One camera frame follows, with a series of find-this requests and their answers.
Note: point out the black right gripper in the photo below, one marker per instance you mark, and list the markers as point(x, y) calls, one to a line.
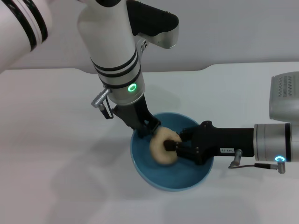
point(219, 142)

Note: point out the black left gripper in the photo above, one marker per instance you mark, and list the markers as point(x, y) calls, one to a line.
point(134, 114)

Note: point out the beige egg yolk pastry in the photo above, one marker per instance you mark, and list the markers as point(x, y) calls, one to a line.
point(158, 149)

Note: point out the blue bowl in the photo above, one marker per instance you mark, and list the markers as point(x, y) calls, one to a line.
point(168, 177)

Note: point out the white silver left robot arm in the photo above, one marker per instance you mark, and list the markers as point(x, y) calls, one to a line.
point(107, 42)

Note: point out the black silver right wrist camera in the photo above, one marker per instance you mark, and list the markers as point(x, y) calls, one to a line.
point(285, 98)

